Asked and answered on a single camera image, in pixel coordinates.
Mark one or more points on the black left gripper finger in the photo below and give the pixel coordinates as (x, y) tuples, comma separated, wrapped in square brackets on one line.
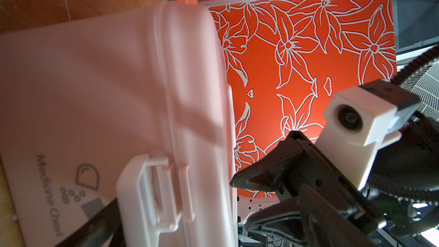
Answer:
[(104, 225)]

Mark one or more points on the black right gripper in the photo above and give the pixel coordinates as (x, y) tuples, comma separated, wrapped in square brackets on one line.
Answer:
[(318, 206)]

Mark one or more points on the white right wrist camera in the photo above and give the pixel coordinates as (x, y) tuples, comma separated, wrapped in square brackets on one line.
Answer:
[(360, 121)]

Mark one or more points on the pink medicine chest box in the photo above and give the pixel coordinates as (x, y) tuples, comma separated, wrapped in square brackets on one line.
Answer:
[(132, 106)]

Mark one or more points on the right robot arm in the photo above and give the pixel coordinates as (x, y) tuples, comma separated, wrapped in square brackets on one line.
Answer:
[(375, 165)]

